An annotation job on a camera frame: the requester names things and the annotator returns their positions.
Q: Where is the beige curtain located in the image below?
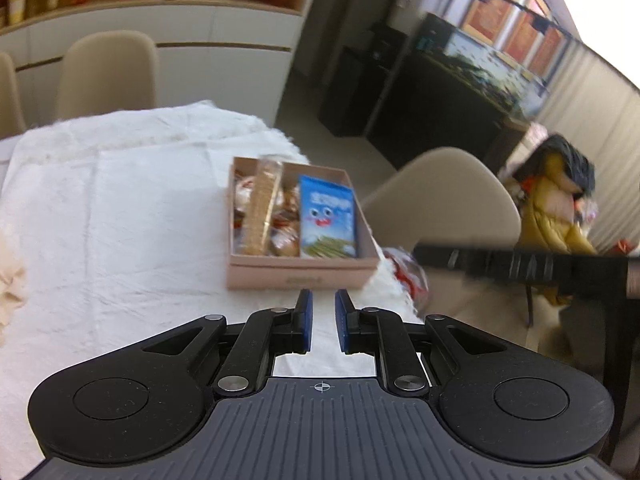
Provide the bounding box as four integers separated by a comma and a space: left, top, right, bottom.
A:
539, 40, 640, 253

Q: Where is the red framed picture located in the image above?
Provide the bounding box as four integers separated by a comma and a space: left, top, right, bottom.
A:
510, 0, 566, 77
461, 0, 531, 47

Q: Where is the beige fluffy cloth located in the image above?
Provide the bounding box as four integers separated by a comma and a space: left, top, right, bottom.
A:
0, 230, 27, 347

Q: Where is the fish tank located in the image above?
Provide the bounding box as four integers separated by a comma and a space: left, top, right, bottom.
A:
414, 14, 552, 117

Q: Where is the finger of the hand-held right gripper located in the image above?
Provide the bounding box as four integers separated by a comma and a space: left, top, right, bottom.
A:
414, 242, 640, 306

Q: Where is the black fish tank stand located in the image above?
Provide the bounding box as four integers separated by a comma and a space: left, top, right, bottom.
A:
365, 50, 532, 172

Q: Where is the beige chair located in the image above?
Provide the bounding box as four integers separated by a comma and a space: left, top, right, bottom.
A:
54, 30, 161, 122
360, 147, 525, 322

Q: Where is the blue snack packet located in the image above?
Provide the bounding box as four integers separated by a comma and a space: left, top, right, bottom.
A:
298, 175, 357, 260

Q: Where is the pink cardboard box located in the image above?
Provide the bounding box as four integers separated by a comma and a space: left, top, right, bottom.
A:
226, 156, 381, 291

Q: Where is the yellow jacket with fur collar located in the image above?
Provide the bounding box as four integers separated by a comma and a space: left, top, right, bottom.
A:
500, 132, 599, 307

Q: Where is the tan biscuit sleeve packet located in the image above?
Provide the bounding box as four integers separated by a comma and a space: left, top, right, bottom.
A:
242, 155, 286, 256

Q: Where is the white sideboard cabinet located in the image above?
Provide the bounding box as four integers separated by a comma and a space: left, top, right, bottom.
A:
0, 0, 307, 133

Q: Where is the black floor cabinet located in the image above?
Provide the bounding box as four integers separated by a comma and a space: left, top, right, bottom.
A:
319, 46, 397, 137

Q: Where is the white tablecloth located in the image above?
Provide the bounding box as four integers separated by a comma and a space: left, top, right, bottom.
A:
0, 101, 426, 467

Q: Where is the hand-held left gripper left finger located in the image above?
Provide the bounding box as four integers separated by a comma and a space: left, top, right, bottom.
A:
142, 288, 314, 396

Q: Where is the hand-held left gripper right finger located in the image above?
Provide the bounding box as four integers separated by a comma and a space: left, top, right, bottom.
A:
334, 288, 506, 396

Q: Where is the red white clear snack packet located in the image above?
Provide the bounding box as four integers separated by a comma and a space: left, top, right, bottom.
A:
384, 247, 430, 307

